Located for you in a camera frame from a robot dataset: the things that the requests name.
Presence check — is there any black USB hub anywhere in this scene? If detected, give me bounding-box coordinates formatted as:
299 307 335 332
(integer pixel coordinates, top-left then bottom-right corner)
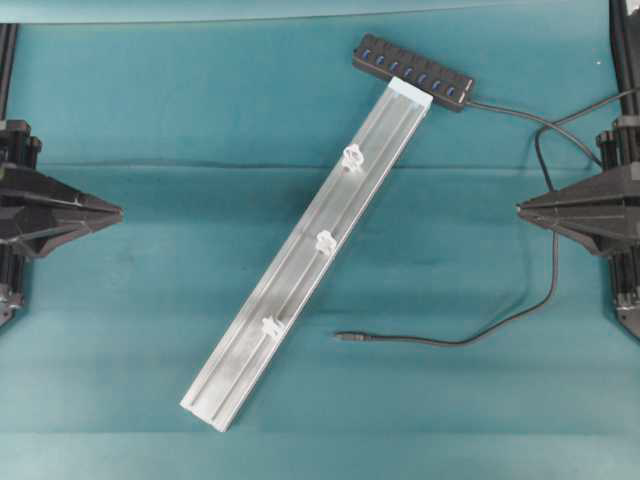
352 33 475 112

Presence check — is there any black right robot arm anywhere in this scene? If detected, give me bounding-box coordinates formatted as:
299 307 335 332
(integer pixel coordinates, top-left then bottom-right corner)
518 115 639 336

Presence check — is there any black right frame post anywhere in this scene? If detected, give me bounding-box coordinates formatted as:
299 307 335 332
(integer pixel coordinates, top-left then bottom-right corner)
609 0 639 115

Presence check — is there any black USB cable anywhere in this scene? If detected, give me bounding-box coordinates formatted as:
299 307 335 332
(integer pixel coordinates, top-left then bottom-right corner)
335 84 640 347

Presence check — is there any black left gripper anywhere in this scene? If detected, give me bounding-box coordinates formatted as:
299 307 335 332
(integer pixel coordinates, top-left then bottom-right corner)
1 163 123 258

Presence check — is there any white cable-tie ring far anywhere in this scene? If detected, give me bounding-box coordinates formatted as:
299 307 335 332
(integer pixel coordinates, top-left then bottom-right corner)
341 144 364 173

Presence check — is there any aluminium rail profile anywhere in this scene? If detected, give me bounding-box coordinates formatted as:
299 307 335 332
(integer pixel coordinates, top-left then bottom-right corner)
180 78 433 432

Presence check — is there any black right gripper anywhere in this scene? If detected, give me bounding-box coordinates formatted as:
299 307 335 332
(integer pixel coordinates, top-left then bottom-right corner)
517 166 639 255

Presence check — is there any black frame post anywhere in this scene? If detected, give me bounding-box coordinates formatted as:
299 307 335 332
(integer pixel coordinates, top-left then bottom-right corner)
609 0 639 115
0 23 19 120

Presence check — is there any black left frame post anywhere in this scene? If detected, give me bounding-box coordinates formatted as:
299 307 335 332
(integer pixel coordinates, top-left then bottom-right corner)
0 23 19 120

